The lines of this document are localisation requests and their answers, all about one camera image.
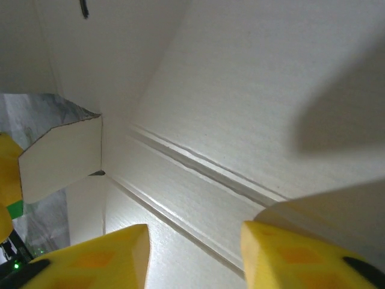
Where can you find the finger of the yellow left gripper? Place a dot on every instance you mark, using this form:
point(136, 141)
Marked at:
point(9, 171)
point(4, 224)

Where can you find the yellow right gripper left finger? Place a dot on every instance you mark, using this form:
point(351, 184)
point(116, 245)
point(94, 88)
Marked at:
point(99, 262)

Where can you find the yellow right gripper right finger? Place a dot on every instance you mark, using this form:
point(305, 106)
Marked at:
point(285, 259)

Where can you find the white lavender paper box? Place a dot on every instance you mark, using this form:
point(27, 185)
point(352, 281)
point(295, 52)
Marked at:
point(210, 120)

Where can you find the large green block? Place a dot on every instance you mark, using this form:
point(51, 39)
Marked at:
point(15, 209)

